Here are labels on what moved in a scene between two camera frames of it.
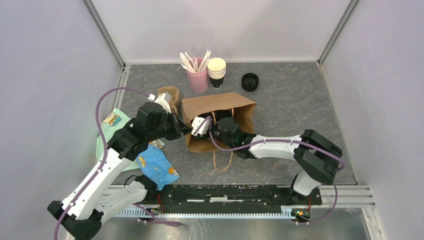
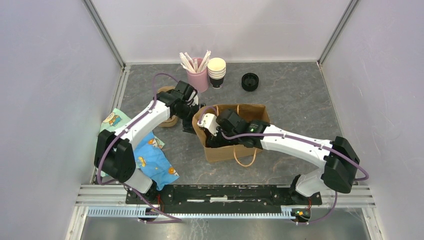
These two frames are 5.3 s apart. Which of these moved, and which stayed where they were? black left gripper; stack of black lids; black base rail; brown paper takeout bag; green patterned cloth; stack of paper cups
Moved: brown paper takeout bag; black left gripper
Stayed: stack of black lids; green patterned cloth; stack of paper cups; black base rail
